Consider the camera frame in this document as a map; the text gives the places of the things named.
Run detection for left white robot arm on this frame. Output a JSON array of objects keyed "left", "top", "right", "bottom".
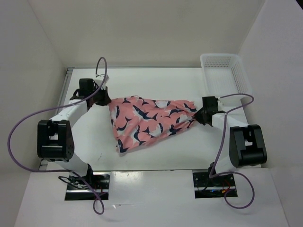
[{"left": 37, "top": 74, "right": 111, "bottom": 189}]

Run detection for pink shark print shorts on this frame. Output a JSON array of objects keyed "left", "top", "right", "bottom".
[{"left": 108, "top": 96, "right": 197, "bottom": 154}]

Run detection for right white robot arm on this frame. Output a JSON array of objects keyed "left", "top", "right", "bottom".
[{"left": 194, "top": 93, "right": 267, "bottom": 186}]

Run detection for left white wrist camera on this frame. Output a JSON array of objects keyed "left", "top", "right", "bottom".
[{"left": 94, "top": 74, "right": 109, "bottom": 90}]

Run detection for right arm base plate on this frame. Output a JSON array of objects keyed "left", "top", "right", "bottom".
[{"left": 192, "top": 171, "right": 238, "bottom": 199}]

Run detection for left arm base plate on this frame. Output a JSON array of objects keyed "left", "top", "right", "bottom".
[{"left": 58, "top": 173, "right": 110, "bottom": 201}]

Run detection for white plastic basket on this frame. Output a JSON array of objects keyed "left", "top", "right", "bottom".
[{"left": 200, "top": 53, "right": 252, "bottom": 106}]

